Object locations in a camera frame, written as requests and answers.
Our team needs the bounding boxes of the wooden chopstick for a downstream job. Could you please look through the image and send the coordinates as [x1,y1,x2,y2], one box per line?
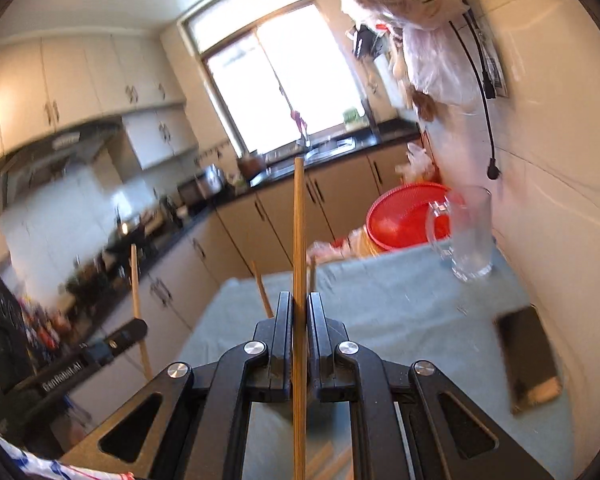
[130,243,154,382]
[292,156,307,480]
[249,260,276,320]

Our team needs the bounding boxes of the short upper wall cabinet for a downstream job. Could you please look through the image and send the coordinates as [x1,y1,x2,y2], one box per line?
[121,106,201,171]

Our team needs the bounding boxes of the black wall shelf rack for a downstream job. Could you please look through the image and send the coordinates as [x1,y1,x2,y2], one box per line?
[352,22,396,61]

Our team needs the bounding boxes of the black kitchen countertop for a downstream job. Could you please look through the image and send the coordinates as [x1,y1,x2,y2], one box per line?
[55,127,423,343]

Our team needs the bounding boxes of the clear glass mug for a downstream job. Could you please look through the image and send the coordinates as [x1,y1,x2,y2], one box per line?
[424,185,496,282]

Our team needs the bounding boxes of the tall upper wall cabinets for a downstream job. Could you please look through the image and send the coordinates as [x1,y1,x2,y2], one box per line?
[0,32,188,171]

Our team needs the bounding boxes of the brown clay pot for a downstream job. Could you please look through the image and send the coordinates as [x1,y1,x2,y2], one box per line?
[237,152,267,182]

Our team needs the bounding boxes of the steel range hood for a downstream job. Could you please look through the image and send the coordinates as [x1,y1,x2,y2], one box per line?
[0,120,127,211]

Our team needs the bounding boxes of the beige base cabinets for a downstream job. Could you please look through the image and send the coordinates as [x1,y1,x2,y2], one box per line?
[70,145,446,433]

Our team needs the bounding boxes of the black smartphone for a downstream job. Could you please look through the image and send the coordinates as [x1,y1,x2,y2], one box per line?
[495,304,564,416]

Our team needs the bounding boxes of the crumpled clear plastic bag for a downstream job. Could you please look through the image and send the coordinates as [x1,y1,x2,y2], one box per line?
[394,141,439,184]

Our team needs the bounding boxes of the red plastic basin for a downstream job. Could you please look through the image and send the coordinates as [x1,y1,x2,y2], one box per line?
[366,183,467,252]

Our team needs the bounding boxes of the person's checkered clothing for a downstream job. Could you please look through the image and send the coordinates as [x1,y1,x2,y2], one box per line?
[0,439,137,480]

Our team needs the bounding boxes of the light blue table cloth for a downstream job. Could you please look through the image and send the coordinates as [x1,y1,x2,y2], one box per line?
[177,237,581,480]

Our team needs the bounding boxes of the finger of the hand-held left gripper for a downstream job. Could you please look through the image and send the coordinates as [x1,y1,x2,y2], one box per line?
[82,318,149,367]

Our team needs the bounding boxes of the steel sink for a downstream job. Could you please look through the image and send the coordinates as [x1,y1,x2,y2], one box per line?
[265,136,357,169]

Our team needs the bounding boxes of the kitchen window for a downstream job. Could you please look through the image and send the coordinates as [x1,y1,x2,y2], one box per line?
[177,2,377,161]

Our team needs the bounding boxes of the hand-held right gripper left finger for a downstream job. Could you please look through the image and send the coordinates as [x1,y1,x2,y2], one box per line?
[60,291,296,480]

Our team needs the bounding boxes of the wall power socket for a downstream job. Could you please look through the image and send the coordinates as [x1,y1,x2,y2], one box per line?
[480,35,509,99]

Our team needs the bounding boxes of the black power cable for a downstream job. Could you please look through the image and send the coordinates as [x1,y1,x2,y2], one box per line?
[447,10,504,182]

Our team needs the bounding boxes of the white plastic bag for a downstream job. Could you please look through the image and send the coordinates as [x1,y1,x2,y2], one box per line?
[402,22,487,107]

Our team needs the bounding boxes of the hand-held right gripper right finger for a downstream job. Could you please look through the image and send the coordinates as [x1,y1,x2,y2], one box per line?
[307,292,556,480]

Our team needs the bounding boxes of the hanging clear plastic bags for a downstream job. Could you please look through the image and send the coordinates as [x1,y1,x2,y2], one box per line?
[387,30,440,122]

